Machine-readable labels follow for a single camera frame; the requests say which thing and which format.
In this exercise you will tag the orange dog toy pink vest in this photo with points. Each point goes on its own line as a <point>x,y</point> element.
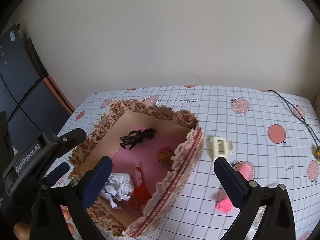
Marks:
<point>164,156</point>

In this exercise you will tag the cream plastic hair claw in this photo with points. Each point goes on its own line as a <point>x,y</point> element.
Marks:
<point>221,147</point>

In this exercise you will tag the colourful plastic block toy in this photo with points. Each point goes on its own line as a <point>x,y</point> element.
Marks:
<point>317,153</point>

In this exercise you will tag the floral lace storage box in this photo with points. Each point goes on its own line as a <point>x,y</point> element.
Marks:
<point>178,130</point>

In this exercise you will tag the red robot action figure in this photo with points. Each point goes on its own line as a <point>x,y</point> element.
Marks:
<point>141,195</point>

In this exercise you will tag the pomegranate grid tablecloth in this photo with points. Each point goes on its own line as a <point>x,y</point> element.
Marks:
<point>276,132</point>

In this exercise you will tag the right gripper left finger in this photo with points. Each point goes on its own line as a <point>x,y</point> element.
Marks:
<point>94,180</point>

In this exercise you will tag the black patterned hair clip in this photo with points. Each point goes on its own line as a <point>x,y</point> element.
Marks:
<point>136,137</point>

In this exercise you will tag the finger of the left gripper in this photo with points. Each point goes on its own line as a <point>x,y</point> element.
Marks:
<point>57,173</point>
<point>73,138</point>

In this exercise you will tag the pink hair comb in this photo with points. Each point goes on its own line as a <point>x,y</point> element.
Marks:
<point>225,205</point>

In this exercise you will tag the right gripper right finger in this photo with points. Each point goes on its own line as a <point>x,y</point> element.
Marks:
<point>233,182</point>

